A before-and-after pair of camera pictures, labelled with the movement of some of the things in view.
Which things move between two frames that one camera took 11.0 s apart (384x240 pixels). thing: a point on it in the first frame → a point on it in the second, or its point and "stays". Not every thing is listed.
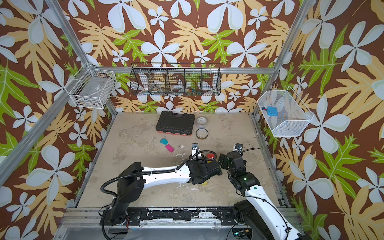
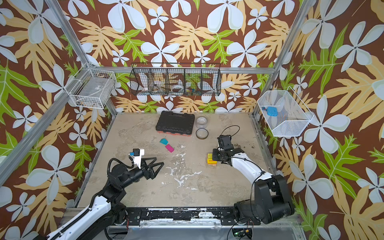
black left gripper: [206, 163] → [149, 174]
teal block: [164, 141] stays
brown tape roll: [202, 133] stays
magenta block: [169, 148] stays
